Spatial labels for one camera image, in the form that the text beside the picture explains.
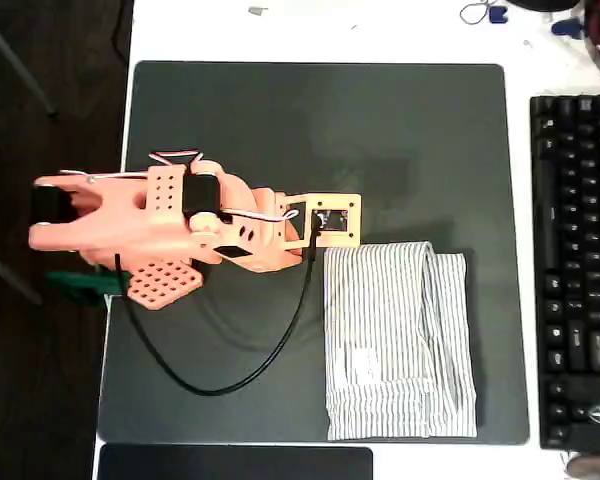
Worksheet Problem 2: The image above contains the thin looped grey cable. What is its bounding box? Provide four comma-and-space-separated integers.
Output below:
458, 0, 501, 26

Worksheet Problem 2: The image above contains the black computer keyboard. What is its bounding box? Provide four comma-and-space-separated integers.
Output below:
528, 93, 600, 451

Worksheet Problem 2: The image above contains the brown rounded object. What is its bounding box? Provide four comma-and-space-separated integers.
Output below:
565, 451, 600, 480

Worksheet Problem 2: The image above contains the orange robot arm with base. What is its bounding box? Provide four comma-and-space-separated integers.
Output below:
28, 162, 222, 312

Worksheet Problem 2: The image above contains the white red servo wire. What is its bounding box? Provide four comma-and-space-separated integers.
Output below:
148, 148, 204, 167

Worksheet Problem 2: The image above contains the green table clamp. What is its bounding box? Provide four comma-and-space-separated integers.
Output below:
46, 269, 131, 306

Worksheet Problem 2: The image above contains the striped grey cloth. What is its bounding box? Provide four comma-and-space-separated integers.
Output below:
322, 240, 479, 442

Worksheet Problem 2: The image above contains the orange camera mount plate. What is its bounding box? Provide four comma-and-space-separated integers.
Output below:
277, 192, 364, 250

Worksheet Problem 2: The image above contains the black camera usb cable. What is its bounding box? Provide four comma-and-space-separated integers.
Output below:
113, 227, 324, 397

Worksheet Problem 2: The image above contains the black desk mat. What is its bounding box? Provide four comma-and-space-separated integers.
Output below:
97, 60, 530, 446

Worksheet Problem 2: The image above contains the black round object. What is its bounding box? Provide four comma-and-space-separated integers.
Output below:
507, 0, 584, 14

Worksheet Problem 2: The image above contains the black flat tablet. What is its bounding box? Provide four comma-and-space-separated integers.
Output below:
97, 446, 375, 480

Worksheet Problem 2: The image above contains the grey metal furniture leg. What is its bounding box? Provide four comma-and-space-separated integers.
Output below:
0, 9, 59, 119
0, 243, 44, 306

